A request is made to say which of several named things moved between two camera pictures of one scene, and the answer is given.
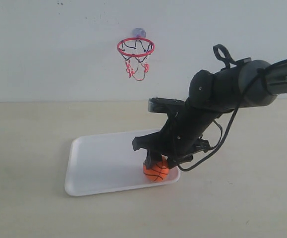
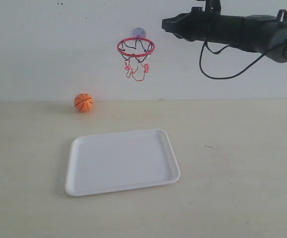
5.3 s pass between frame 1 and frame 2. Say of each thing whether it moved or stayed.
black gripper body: moved
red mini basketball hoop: stayed
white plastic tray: stayed
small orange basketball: moved
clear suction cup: stayed
